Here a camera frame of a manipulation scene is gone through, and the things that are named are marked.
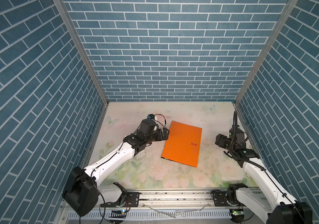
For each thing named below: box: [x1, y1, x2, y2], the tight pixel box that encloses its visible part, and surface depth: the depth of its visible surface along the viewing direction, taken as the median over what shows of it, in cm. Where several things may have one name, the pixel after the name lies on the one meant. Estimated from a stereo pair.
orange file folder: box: [160, 120, 203, 168], surface depth 98 cm
